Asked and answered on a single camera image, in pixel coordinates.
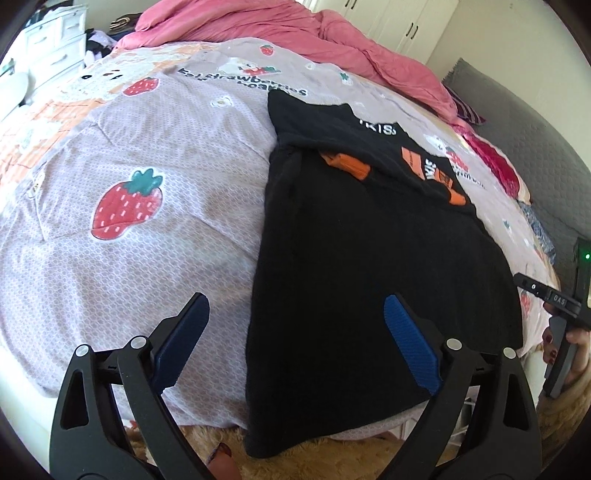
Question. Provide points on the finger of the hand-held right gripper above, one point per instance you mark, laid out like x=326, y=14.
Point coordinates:
x=531, y=284

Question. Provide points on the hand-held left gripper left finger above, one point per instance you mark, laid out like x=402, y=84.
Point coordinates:
x=182, y=341

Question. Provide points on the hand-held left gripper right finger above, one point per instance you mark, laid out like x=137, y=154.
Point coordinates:
x=411, y=341

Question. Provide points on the black sweater with orange cuffs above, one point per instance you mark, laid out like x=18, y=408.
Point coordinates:
x=369, y=240

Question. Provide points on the dark clothes pile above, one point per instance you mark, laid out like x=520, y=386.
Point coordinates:
x=99, y=44

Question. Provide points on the person's right hand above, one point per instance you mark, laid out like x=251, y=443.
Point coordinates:
x=579, y=353

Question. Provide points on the person's left hand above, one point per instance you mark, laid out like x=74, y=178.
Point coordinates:
x=221, y=464

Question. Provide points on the blue floral pillow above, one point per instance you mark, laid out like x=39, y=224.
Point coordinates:
x=540, y=230

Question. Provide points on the red sequin pillow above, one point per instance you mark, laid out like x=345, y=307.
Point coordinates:
x=498, y=166

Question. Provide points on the grey quilted headboard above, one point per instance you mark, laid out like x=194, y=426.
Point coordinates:
x=521, y=129

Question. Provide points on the purple striped pillow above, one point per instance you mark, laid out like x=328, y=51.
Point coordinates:
x=468, y=108

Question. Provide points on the strawberry print bed sheet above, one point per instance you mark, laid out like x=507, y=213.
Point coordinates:
x=161, y=138

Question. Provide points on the white wardrobe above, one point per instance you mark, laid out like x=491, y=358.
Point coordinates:
x=406, y=23

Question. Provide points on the pink duvet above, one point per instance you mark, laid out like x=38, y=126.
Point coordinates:
x=360, y=41

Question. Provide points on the white oval object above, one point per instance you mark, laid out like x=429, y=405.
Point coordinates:
x=14, y=92

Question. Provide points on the white chest of drawers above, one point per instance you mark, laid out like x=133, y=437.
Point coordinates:
x=55, y=41

